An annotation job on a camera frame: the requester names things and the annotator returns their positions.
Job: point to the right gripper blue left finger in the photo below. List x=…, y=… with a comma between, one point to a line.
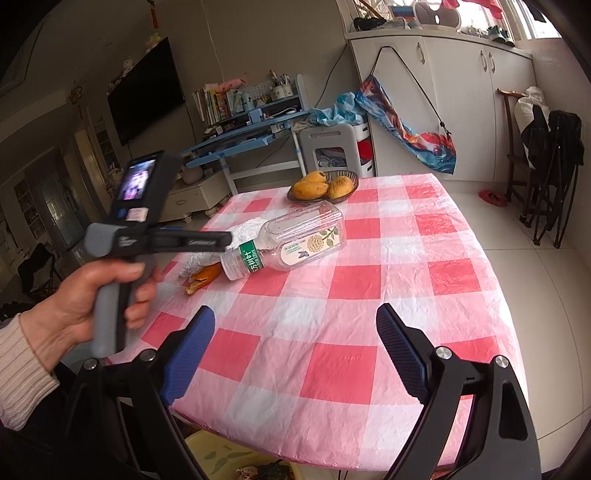
x=189, y=348

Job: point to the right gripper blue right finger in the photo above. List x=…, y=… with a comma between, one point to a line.
x=407, y=349

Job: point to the clear plastic water bottle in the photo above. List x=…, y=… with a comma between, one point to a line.
x=243, y=260

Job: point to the cream sweater left forearm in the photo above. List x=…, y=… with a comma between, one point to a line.
x=24, y=382

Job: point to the yellow trash bin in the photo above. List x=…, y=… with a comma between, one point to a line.
x=222, y=459

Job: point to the person's left hand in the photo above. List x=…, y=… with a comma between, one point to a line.
x=65, y=319

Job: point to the white tv cabinet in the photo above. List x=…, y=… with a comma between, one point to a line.
x=183, y=199

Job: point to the pink round vase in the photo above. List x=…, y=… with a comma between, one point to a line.
x=191, y=175

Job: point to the pink checkered tablecloth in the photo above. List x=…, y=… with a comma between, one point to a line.
x=296, y=368

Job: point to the row of books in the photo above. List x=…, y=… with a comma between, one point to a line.
x=212, y=104

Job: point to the blue study desk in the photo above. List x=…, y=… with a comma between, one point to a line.
x=264, y=126

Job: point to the yellow mango right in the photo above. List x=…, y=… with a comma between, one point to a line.
x=340, y=187

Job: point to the yellow mango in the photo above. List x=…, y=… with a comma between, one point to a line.
x=313, y=186
x=340, y=187

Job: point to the yellow mango left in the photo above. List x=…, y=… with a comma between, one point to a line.
x=313, y=186

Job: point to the dark fruit basket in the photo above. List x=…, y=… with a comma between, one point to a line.
x=330, y=175

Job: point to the colourful hanging bag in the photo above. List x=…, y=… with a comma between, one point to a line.
x=435, y=150

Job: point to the white pen holder cup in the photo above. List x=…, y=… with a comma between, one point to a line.
x=282, y=91

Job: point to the grey plastic stool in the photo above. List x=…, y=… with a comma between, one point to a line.
x=339, y=147

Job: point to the dark wooden chair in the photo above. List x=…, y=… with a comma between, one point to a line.
x=521, y=181

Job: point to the light blue cloth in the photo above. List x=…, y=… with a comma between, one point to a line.
x=345, y=111

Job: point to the black wall television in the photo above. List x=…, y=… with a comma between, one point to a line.
x=150, y=91

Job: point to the white wall cabinet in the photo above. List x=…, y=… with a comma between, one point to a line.
x=433, y=77

